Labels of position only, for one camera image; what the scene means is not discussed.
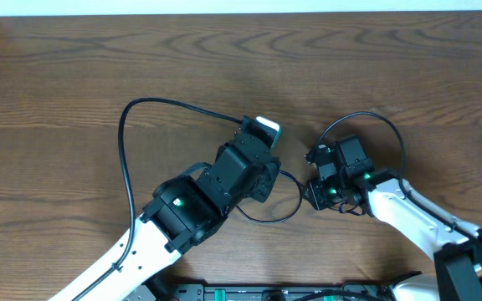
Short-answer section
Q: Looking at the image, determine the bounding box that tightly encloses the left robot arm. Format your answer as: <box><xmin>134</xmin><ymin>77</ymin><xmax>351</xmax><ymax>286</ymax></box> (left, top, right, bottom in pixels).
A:
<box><xmin>54</xmin><ymin>132</ymin><xmax>280</xmax><ymax>300</ymax></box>

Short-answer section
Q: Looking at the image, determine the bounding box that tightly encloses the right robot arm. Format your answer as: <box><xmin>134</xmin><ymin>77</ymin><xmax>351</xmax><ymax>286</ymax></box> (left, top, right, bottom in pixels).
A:
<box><xmin>305</xmin><ymin>135</ymin><xmax>482</xmax><ymax>300</ymax></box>

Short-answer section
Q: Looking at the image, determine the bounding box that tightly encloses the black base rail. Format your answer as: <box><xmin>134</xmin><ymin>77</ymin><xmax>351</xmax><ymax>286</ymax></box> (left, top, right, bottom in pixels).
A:
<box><xmin>144</xmin><ymin>271</ymin><xmax>421</xmax><ymax>301</ymax></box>

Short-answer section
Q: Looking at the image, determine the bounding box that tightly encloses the black usb cable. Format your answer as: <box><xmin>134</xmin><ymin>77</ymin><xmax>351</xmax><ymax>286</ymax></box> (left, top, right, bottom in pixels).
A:
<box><xmin>235</xmin><ymin>169</ymin><xmax>309</xmax><ymax>224</ymax></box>

